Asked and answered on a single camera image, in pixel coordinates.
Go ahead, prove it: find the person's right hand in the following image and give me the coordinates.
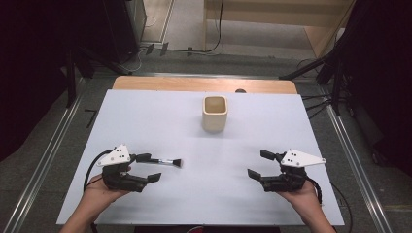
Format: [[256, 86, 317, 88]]
[[276, 180, 321, 212]]

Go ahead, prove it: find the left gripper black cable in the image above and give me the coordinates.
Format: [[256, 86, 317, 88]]
[[83, 149, 115, 192]]

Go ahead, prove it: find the long black hanging cable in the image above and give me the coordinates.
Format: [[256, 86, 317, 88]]
[[187, 0, 225, 54]]

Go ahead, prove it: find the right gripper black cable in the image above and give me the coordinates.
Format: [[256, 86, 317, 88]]
[[305, 177, 325, 206]]

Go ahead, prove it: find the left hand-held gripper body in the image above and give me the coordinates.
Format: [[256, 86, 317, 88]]
[[96, 144, 150, 193]]

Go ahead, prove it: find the black makeup brush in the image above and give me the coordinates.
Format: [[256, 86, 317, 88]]
[[150, 157, 185, 169]]

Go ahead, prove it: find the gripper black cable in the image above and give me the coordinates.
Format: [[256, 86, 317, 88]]
[[83, 149, 115, 192], [305, 177, 325, 206]]

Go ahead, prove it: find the beige square cup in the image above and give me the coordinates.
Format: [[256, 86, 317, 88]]
[[201, 95, 229, 133]]

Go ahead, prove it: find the black cabinet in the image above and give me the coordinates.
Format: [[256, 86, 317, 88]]
[[102, 0, 148, 65]]

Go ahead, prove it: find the white table mat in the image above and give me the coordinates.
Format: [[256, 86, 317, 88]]
[[55, 88, 345, 227]]

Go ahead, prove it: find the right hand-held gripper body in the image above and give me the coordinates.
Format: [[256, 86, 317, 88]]
[[259, 149, 327, 193]]

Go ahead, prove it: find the black metal stand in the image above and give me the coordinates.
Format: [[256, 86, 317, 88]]
[[279, 52, 346, 117], [62, 47, 132, 109]]

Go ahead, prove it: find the light wooden shelf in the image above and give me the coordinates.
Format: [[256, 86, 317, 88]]
[[203, 0, 356, 60]]

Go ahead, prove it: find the person's left hand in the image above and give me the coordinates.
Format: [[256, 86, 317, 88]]
[[85, 174, 130, 210]]

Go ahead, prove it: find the thin black floor cable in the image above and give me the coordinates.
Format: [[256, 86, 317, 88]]
[[329, 182, 355, 233]]

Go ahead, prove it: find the silver floor rail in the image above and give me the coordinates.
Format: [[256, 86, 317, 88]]
[[325, 103, 395, 233], [2, 95, 84, 233]]

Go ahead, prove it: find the white floor cable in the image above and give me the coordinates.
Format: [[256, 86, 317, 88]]
[[127, 47, 149, 73]]

